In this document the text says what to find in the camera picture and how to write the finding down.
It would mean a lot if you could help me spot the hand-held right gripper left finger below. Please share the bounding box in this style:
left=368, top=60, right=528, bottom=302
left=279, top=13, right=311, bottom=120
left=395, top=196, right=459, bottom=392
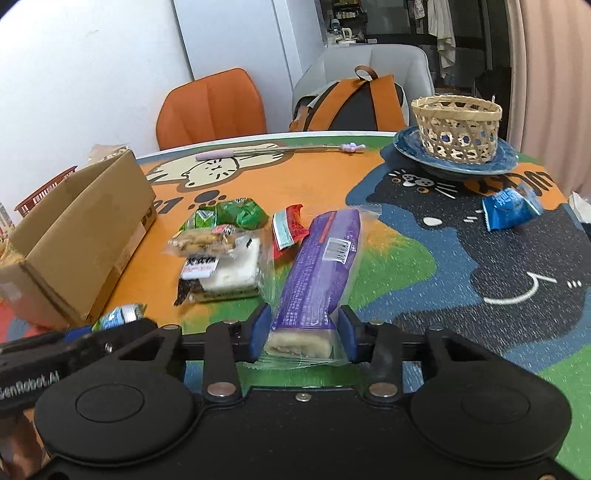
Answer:
left=108, top=303, right=273, bottom=400

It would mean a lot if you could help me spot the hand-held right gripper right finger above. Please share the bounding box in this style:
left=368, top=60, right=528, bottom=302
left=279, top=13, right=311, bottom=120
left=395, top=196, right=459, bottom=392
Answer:
left=338, top=305, right=497, bottom=400

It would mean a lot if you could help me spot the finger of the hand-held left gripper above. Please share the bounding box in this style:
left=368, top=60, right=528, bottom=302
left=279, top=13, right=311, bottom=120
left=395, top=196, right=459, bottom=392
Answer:
left=65, top=318, right=158, bottom=357

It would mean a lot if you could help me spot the blue green snack packet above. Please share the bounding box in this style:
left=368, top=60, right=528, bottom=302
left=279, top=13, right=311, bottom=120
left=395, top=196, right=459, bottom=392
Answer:
left=91, top=303, right=147, bottom=333

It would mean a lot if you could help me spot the purple snack packet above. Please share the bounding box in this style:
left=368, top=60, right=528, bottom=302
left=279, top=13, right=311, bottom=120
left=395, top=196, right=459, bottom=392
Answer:
left=259, top=209, right=380, bottom=370

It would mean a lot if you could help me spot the cardboard box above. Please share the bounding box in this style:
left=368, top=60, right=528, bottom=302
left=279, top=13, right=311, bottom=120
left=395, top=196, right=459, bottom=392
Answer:
left=0, top=150, right=158, bottom=329

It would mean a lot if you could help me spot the white cake packet black label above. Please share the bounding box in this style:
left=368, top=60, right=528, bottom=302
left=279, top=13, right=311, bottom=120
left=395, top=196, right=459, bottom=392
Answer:
left=173, top=233, right=264, bottom=306

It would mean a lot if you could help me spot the red snack packet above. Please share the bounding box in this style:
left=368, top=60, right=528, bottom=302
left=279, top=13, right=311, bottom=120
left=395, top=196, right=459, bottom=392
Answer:
left=271, top=204, right=309, bottom=261

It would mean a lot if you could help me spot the clear cookie packet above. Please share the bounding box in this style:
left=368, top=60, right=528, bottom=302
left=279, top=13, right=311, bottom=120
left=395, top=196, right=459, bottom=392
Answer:
left=164, top=224, right=241, bottom=257

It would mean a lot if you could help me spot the red plastic basket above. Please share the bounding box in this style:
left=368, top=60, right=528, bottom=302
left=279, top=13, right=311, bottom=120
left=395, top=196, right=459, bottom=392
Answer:
left=14, top=166, right=78, bottom=217

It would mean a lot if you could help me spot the tissue pack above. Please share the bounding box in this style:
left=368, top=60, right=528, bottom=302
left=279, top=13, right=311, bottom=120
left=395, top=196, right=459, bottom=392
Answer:
left=88, top=144, right=130, bottom=163

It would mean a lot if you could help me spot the blue plate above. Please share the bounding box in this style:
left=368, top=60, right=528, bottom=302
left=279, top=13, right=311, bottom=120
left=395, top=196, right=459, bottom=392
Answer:
left=392, top=126, right=520, bottom=175

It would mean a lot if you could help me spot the bamboo basket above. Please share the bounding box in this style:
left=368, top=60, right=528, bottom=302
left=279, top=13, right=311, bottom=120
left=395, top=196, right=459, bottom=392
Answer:
left=411, top=95, right=503, bottom=164

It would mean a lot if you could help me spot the orange grey backpack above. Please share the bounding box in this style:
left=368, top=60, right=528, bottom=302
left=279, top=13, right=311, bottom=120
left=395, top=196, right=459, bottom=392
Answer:
left=290, top=65, right=408, bottom=133

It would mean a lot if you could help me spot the orange chair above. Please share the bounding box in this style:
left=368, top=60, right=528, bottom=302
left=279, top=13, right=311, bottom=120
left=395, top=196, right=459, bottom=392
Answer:
left=156, top=68, right=269, bottom=151

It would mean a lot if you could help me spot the white plastic bag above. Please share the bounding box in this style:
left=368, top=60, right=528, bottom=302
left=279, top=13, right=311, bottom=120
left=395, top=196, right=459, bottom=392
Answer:
left=567, top=191, right=591, bottom=224

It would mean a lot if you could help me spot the grey chair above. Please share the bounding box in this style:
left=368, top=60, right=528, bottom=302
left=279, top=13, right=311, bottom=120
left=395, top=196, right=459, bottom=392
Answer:
left=292, top=44, right=435, bottom=132

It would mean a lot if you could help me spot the white fridge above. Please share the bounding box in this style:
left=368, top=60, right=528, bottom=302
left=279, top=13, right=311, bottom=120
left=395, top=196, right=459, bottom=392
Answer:
left=173, top=0, right=331, bottom=95

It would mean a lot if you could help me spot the cluttered white shelf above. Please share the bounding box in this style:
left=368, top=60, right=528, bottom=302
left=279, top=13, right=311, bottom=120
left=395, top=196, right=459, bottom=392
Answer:
left=323, top=9, right=370, bottom=47

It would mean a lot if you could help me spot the white hanging garment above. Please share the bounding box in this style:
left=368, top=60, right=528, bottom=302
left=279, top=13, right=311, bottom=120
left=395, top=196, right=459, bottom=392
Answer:
left=427, top=0, right=458, bottom=79

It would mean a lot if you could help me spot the pink curtain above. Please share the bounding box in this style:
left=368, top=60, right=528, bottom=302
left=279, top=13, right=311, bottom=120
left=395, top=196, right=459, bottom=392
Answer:
left=505, top=0, right=591, bottom=162

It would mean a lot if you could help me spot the pink handled telescopic stick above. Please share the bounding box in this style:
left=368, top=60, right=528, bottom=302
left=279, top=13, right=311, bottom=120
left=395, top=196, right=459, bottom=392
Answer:
left=195, top=142, right=365, bottom=161

